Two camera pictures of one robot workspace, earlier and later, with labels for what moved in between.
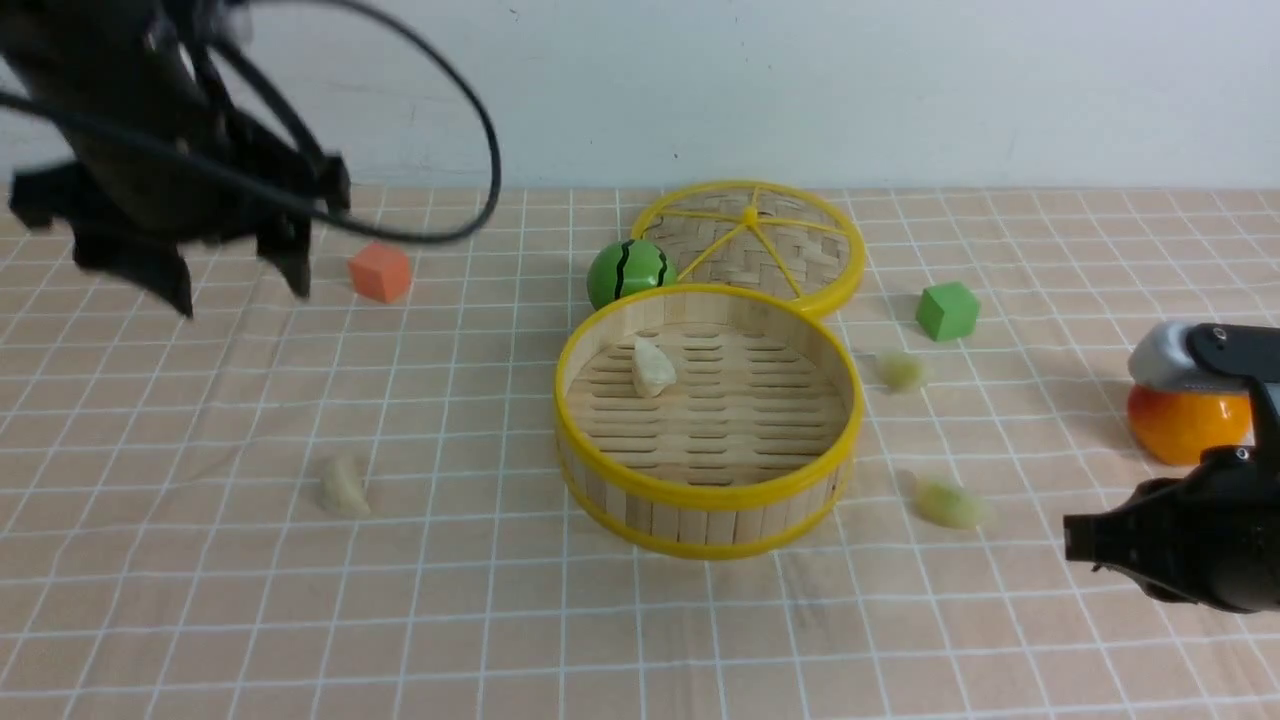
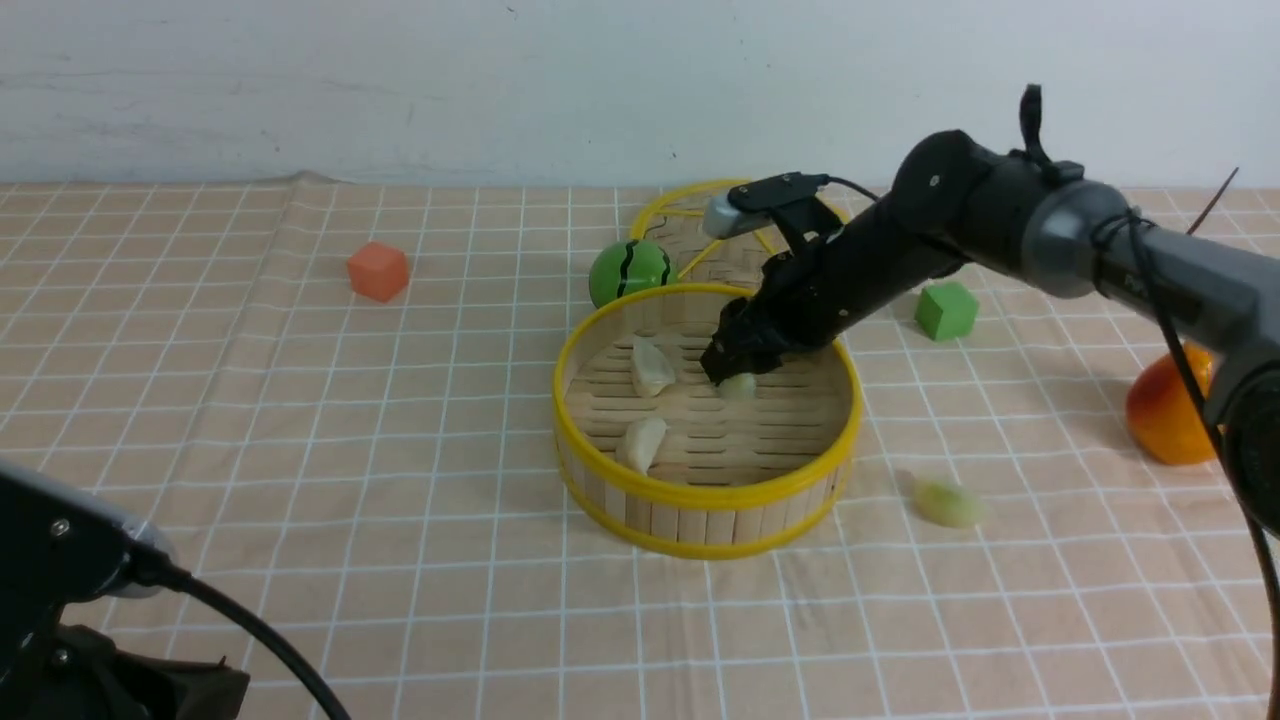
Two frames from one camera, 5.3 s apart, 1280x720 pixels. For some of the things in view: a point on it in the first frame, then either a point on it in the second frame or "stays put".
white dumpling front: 340,494 → 643,438
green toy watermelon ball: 625,268 stays put
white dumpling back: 651,370 stays put
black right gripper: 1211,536 → 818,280
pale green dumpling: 900,371 → 738,388
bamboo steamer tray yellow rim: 749,451 stays put
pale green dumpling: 944,506 stays put
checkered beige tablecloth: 351,504 stays put
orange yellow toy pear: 1176,426 stays put
